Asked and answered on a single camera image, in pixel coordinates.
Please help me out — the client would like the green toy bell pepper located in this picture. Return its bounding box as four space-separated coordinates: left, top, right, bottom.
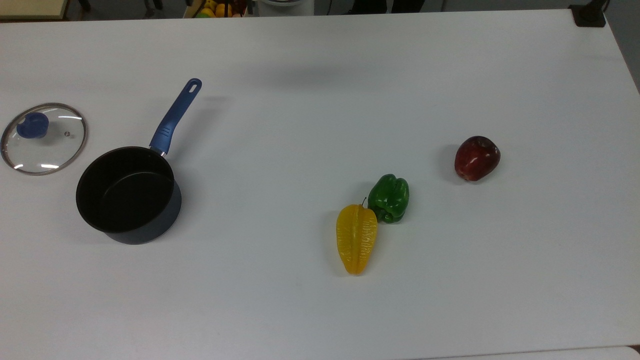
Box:
367 173 410 224

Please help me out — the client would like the glass lid with blue knob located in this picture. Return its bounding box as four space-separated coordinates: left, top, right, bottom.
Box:
0 102 88 176

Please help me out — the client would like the black saucepan with blue handle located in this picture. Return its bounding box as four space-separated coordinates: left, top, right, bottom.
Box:
75 78 203 246

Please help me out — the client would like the yellow toy starfruit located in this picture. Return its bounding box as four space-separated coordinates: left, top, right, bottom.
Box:
335 198 379 276

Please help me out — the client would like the red toy apple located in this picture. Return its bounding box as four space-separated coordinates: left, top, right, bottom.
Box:
454 135 501 182

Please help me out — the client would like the light wooden table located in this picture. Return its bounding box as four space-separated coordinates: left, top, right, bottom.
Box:
0 0 70 21

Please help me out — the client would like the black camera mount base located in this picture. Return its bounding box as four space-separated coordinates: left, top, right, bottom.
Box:
569 0 610 28

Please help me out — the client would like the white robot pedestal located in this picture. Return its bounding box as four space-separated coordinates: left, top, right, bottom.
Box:
252 0 317 17

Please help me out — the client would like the cardboard box of toy fruit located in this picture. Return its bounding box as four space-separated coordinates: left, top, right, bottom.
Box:
183 0 249 19

